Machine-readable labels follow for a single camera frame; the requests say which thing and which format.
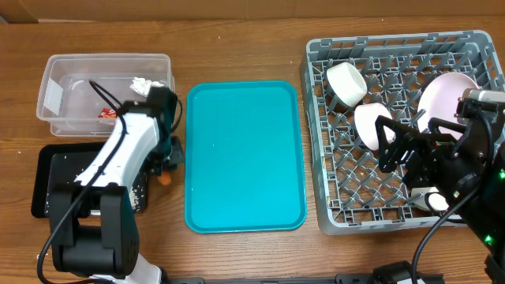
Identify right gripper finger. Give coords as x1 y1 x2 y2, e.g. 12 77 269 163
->
375 115 414 173
428 118 466 136

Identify orange carrot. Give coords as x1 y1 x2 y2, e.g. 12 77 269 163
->
157 171 172 186

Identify large pink plate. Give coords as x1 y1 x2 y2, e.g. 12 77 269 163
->
417 73 479 132

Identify cream plastic cup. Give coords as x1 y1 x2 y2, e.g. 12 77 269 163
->
411 187 449 212

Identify pink bowl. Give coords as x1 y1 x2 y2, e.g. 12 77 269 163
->
354 103 392 151

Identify red snack wrapper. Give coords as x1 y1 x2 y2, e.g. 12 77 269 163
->
98 108 117 118

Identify white tissue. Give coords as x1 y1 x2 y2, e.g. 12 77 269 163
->
129 77 166 97

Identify white bowl with food scraps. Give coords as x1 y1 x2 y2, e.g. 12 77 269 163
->
327 62 368 107

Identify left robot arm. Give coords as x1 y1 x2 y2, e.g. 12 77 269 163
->
42 99 184 283

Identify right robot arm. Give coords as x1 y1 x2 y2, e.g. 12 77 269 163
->
376 103 504 283

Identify grey dishwasher rack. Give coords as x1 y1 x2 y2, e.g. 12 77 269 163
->
300 30 504 235

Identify teal serving tray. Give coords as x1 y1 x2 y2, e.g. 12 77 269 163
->
185 80 308 234

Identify rice and peanut scraps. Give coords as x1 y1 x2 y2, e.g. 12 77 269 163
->
43 151 148 217

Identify black plastic tray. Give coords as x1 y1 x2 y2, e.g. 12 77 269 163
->
31 142 148 219

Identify clear plastic bin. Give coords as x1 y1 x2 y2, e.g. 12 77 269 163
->
36 53 175 137

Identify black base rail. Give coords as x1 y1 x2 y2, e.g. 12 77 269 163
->
167 274 379 284

